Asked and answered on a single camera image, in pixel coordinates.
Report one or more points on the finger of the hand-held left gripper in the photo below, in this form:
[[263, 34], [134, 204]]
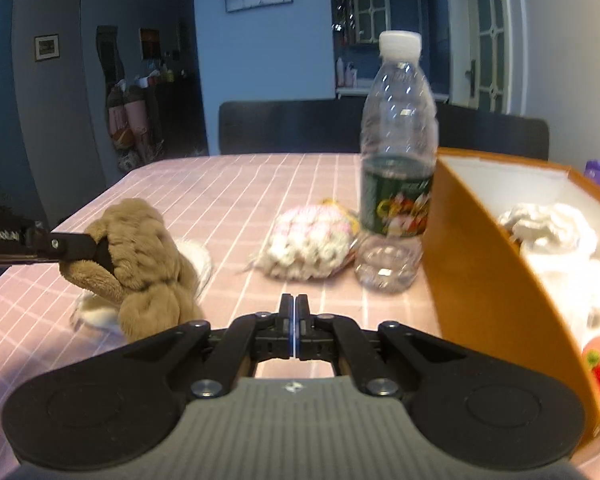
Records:
[[70, 246]]

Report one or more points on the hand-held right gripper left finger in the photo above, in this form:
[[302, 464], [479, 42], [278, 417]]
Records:
[[286, 321]]

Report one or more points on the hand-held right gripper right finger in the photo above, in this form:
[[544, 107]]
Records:
[[302, 321]]

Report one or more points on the brown plush toy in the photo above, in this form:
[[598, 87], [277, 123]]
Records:
[[145, 260]]

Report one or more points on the orange cardboard box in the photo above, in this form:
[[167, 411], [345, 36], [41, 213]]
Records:
[[475, 280]]

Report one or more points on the white towel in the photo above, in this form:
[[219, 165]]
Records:
[[575, 290]]

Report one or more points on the white knitted pouch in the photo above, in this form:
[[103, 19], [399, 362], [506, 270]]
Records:
[[305, 245]]

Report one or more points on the pink checked tablecloth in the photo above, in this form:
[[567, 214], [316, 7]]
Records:
[[240, 195]]

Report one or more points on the hanging pink bags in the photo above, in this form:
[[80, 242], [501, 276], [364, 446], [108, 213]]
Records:
[[130, 120]]

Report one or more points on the dark cabinet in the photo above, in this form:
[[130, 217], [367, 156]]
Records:
[[180, 120]]

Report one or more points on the clear plastic water bottle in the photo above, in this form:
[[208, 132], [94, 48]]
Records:
[[397, 170]]

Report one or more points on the black chair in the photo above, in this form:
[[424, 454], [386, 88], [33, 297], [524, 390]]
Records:
[[285, 127], [500, 132]]

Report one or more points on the small framed picture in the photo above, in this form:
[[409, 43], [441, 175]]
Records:
[[47, 47]]

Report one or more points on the dark framed picture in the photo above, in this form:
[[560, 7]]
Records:
[[149, 44]]

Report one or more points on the white glazed door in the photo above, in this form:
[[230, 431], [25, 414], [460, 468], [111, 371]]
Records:
[[485, 35]]

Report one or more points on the wavy wall mirror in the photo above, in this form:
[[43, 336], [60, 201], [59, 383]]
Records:
[[110, 55]]

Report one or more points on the mirrored wall cabinet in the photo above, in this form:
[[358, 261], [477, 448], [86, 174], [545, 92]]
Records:
[[369, 5]]

